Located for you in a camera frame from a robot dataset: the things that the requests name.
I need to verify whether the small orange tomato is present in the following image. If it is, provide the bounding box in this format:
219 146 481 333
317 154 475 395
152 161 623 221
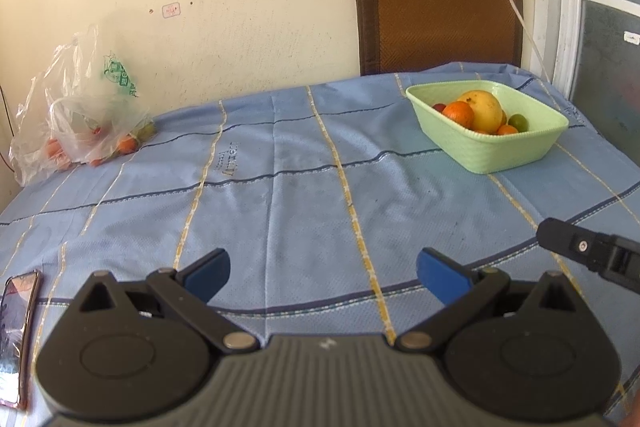
496 124 518 135

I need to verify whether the green tomato front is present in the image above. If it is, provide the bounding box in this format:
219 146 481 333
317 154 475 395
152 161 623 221
508 114 529 133

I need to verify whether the large yellow grapefruit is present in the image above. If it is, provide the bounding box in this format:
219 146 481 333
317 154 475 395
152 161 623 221
458 90 503 134

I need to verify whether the orange tangerine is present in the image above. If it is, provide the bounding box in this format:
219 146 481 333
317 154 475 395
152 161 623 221
442 101 474 129

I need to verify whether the orange fruit in bag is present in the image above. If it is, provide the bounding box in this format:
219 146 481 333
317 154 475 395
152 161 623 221
117 134 139 155

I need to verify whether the blue checked tablecloth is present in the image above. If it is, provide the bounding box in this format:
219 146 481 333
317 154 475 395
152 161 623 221
1 63 639 421

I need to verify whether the light green plastic basket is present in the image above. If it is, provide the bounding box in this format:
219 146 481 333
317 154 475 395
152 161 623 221
406 80 568 174

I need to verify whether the smartphone in gold case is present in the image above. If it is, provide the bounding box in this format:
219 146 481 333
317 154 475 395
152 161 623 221
0 270 42 410

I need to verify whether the frosted glass door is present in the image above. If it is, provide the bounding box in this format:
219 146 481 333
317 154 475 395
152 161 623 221
572 0 639 161

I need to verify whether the clear plastic bag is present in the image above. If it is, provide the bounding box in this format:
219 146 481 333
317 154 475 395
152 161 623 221
9 25 155 187

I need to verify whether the small wall sticker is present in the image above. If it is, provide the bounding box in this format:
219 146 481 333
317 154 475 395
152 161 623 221
162 2 181 18

